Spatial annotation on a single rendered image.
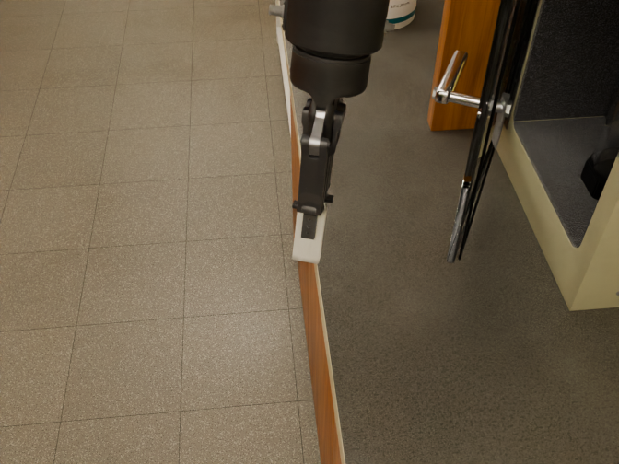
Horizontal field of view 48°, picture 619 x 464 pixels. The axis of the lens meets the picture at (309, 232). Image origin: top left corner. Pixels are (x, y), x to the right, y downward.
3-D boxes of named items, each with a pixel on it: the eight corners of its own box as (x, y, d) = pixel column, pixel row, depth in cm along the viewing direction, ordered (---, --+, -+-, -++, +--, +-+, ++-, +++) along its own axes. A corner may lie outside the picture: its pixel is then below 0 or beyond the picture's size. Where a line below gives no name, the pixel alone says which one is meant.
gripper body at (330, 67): (300, 29, 70) (292, 117, 74) (285, 52, 62) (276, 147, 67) (375, 40, 69) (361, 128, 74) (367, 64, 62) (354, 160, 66)
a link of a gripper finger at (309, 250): (326, 205, 74) (325, 209, 73) (319, 261, 78) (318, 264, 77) (298, 201, 74) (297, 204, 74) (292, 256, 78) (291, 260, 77)
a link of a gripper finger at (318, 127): (339, 90, 67) (332, 107, 62) (332, 141, 69) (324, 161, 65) (314, 87, 67) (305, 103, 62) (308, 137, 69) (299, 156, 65)
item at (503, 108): (503, 139, 75) (514, 94, 71) (499, 151, 74) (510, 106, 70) (484, 134, 76) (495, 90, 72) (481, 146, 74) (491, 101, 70)
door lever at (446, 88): (497, 73, 78) (502, 52, 76) (479, 121, 72) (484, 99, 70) (449, 63, 80) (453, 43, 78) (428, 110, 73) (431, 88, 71)
